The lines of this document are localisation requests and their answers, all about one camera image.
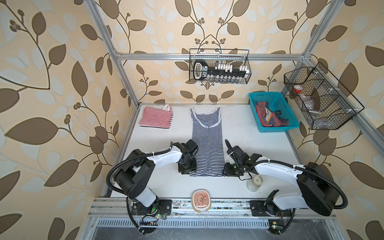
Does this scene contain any blue white striped tank top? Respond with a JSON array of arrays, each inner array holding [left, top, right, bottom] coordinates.
[[189, 108, 225, 177]]

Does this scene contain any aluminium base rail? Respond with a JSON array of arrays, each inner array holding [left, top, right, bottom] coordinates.
[[88, 198, 336, 230]]

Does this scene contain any teal plastic basket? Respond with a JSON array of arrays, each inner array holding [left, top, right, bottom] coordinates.
[[249, 92, 299, 133]]

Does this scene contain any black socket tool set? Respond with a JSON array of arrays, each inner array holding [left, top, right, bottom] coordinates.
[[189, 60, 252, 84]]

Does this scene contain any red white striped folded top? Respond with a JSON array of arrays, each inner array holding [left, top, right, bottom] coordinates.
[[139, 105, 173, 129]]

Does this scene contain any black wire basket right wall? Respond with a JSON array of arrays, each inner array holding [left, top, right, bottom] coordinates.
[[284, 62, 365, 130]]

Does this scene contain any black wire basket back wall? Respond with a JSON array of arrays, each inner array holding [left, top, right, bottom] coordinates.
[[189, 48, 252, 85]]

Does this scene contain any maroon red garment in basket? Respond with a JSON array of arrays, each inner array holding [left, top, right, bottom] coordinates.
[[255, 102, 289, 128]]

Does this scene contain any pink oval container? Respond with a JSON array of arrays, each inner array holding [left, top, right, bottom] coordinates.
[[191, 189, 212, 213]]

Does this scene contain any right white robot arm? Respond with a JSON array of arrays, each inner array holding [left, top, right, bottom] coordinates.
[[223, 140, 349, 235]]

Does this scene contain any black wire basket wall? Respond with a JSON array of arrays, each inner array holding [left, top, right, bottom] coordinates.
[[284, 62, 365, 130], [189, 48, 252, 85]]

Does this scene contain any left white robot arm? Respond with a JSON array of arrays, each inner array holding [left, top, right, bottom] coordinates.
[[106, 140, 198, 235]]

